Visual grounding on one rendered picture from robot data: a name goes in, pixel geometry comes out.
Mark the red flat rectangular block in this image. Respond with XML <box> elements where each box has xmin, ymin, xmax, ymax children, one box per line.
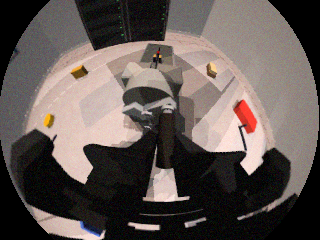
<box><xmin>233</xmin><ymin>100</ymin><xmax>256</xmax><ymax>133</ymax></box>

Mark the blue c-clamp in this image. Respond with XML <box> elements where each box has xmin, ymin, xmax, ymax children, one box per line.
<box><xmin>79</xmin><ymin>221</ymin><xmax>103</xmax><ymax>237</ymax></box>

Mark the short yellow cylinder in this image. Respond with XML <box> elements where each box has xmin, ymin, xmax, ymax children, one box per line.
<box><xmin>44</xmin><ymin>115</ymin><xmax>55</xmax><ymax>128</ymax></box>

